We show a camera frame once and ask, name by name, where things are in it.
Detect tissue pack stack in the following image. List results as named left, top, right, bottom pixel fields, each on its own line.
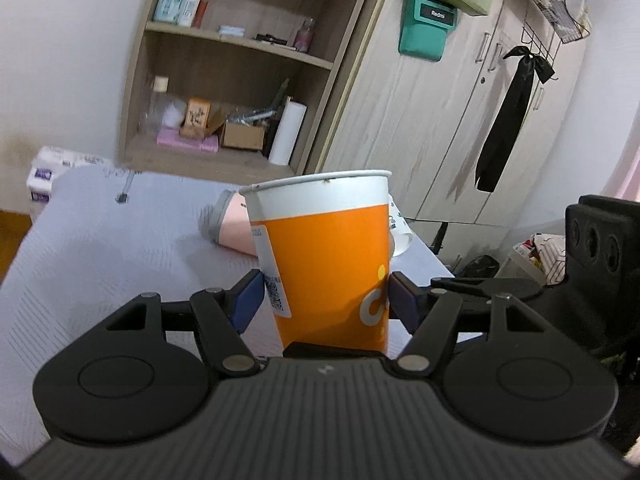
left=26, top=146, right=113, bottom=204

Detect pink cup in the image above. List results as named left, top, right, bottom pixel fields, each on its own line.
left=198, top=190, right=257, bottom=257

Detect wooden shelf unit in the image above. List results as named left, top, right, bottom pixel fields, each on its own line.
left=118, top=0, right=373, bottom=184

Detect pink flat packs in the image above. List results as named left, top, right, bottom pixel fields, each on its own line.
left=156, top=128, right=219, bottom=154

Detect black ribbon bow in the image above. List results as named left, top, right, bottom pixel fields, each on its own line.
left=475, top=46, right=554, bottom=193

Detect white tube bottle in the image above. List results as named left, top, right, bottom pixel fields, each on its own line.
left=177, top=0, right=201, bottom=27

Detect wooden picture box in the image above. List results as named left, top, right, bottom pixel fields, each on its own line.
left=180, top=98, right=212, bottom=141

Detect white patterned tablecloth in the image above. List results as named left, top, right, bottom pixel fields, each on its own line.
left=0, top=164, right=457, bottom=466

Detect white floral cup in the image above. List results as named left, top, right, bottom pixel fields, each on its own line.
left=388, top=195, right=414, bottom=258

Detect wooden wardrobe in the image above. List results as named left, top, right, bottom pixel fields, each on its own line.
left=322, top=0, right=586, bottom=229

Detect pink small bottle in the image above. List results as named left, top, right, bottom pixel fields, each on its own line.
left=293, top=18, right=314, bottom=53

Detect white paper roll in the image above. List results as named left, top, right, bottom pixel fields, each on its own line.
left=268, top=100, right=307, bottom=166

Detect small cardboard box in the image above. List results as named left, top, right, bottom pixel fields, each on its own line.
left=207, top=110, right=266, bottom=151

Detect clear bottle beige cap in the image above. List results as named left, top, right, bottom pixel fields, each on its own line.
left=140, top=76, right=169, bottom=134

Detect orange paper cup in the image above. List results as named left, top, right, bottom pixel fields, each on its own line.
left=240, top=170, right=393, bottom=353

